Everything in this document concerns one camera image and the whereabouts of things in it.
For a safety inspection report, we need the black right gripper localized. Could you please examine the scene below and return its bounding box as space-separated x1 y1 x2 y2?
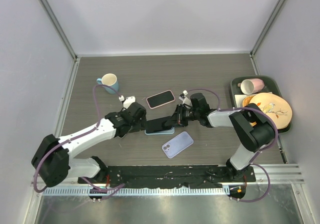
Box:
165 104 200 128

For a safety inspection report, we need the light blue phone case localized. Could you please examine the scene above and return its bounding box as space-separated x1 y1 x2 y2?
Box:
144 127 175 135

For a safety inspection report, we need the blue edged black smartphone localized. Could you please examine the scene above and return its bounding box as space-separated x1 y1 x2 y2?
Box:
145 116 173 134

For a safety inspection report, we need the silver edged black smartphone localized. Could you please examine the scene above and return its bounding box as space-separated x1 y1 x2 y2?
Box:
118 133 127 139

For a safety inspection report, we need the pink phone case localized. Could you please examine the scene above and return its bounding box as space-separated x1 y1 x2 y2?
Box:
146 90 176 109

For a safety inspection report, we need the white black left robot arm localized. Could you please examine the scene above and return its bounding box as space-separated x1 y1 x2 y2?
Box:
31 102 146 187

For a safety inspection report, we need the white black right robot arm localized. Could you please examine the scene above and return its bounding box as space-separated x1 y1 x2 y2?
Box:
163 93 278 181

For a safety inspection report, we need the lavender phone case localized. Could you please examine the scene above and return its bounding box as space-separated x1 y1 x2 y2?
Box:
161 131 194 159

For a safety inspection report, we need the blue ceramic mug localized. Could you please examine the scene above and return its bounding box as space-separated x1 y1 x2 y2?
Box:
96 73 119 94

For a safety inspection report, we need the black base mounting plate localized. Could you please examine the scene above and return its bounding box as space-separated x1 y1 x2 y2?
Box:
90 165 256 189

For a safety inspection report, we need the woven orange plate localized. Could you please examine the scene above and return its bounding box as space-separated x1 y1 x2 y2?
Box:
242 96 253 107

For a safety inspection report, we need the pink white mug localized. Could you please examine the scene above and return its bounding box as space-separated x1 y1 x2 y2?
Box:
238 78 265 95

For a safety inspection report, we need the yellow bird plate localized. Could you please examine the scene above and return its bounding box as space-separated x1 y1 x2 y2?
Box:
249 93 293 130

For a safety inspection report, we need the dark green tray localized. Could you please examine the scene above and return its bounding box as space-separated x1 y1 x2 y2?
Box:
229 75 293 133

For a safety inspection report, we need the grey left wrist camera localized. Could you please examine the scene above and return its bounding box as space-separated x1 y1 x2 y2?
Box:
122 96 136 109

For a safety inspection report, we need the perforated white cable tray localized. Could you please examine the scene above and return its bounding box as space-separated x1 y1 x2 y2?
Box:
43 185 230 196

